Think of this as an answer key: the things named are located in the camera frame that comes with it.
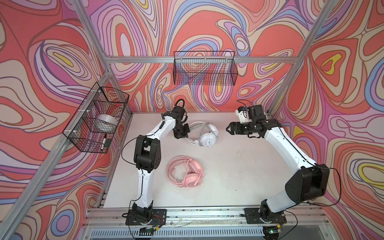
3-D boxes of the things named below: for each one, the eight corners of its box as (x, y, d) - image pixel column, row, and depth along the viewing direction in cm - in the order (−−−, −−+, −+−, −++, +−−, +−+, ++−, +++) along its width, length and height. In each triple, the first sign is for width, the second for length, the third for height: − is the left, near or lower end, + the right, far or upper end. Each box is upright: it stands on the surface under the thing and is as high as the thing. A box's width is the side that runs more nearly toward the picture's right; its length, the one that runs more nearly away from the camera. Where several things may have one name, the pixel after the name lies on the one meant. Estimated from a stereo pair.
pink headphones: (161, 174, 90) (158, 167, 82) (177, 155, 98) (175, 148, 90) (191, 197, 81) (190, 192, 74) (205, 174, 89) (206, 168, 82)
